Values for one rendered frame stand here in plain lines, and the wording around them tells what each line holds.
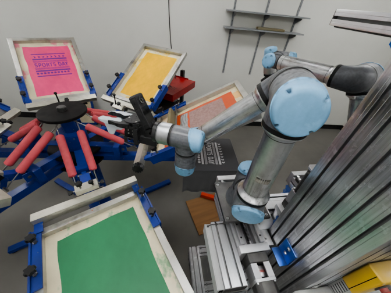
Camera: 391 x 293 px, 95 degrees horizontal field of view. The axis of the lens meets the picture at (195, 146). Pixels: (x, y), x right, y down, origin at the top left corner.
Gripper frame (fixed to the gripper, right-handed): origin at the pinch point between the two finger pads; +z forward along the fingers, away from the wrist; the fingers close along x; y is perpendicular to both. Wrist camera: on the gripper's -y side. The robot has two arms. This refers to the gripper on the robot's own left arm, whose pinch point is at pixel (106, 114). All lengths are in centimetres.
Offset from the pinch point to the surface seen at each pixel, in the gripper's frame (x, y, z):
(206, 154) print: 83, 62, -29
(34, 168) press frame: 16, 61, 76
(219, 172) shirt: 68, 66, -43
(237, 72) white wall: 296, 18, -34
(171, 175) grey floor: 141, 150, 22
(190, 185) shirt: 65, 85, -21
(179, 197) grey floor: 108, 154, -1
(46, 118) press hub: 33, 31, 75
